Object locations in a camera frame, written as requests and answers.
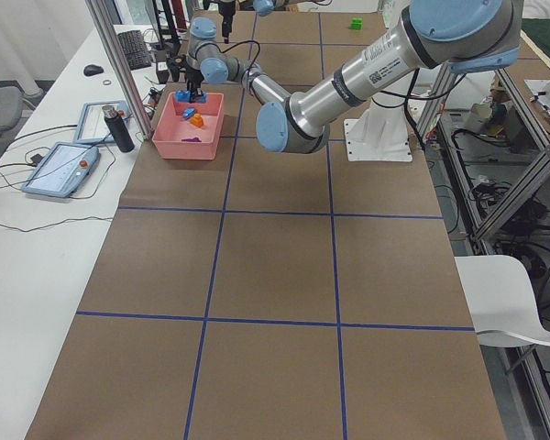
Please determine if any near teach pendant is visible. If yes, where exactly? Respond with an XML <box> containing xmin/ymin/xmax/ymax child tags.
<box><xmin>21</xmin><ymin>142</ymin><xmax>100</xmax><ymax>198</ymax></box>

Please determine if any aluminium frame post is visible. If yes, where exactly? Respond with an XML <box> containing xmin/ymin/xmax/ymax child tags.
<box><xmin>85</xmin><ymin>0</ymin><xmax>153</xmax><ymax>140</ymax></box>

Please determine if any teach pendant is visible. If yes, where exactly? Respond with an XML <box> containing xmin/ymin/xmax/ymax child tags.
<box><xmin>21</xmin><ymin>142</ymin><xmax>100</xmax><ymax>198</ymax></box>
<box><xmin>73</xmin><ymin>100</ymin><xmax>131</xmax><ymax>144</ymax></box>

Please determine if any black keyboard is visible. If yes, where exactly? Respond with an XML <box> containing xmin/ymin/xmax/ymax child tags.
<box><xmin>116</xmin><ymin>30</ymin><xmax>151</xmax><ymax>71</ymax></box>

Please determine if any long blue four-stud block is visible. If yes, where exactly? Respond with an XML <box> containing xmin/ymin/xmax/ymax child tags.
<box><xmin>173</xmin><ymin>90</ymin><xmax>207</xmax><ymax>104</ymax></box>

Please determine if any small blue block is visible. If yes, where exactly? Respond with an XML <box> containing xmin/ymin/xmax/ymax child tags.
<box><xmin>182</xmin><ymin>107</ymin><xmax>196</xmax><ymax>119</ymax></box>

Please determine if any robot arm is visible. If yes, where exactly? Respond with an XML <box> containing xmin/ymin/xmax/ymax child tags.
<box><xmin>186</xmin><ymin>1</ymin><xmax>523</xmax><ymax>154</ymax></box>
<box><xmin>203</xmin><ymin>0</ymin><xmax>308</xmax><ymax>43</ymax></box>

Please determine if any pink plastic box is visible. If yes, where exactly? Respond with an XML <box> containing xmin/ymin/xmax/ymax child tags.
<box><xmin>152</xmin><ymin>93</ymin><xmax>224</xmax><ymax>160</ymax></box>

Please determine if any black water bottle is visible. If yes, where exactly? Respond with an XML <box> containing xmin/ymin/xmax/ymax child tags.
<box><xmin>102</xmin><ymin>104</ymin><xmax>135</xmax><ymax>153</ymax></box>

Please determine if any black computer mouse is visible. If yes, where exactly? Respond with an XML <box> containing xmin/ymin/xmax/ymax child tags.
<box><xmin>82</xmin><ymin>64</ymin><xmax>104</xmax><ymax>77</ymax></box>

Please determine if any far teach pendant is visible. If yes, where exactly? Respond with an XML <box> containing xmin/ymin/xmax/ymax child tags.
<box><xmin>73</xmin><ymin>100</ymin><xmax>131</xmax><ymax>144</ymax></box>

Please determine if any orange block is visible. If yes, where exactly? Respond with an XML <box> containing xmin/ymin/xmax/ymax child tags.
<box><xmin>189</xmin><ymin>113</ymin><xmax>204</xmax><ymax>128</ymax></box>

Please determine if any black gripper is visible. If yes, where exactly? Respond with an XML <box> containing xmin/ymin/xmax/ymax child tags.
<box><xmin>217</xmin><ymin>0</ymin><xmax>237</xmax><ymax>44</ymax></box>
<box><xmin>184</xmin><ymin>66</ymin><xmax>204</xmax><ymax>103</ymax></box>

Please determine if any white chair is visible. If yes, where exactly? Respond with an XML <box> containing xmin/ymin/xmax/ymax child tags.
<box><xmin>455</xmin><ymin>255</ymin><xmax>550</xmax><ymax>348</ymax></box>

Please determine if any green two-stud block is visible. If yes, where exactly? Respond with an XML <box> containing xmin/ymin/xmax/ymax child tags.
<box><xmin>349</xmin><ymin>17</ymin><xmax>363</xmax><ymax>30</ymax></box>

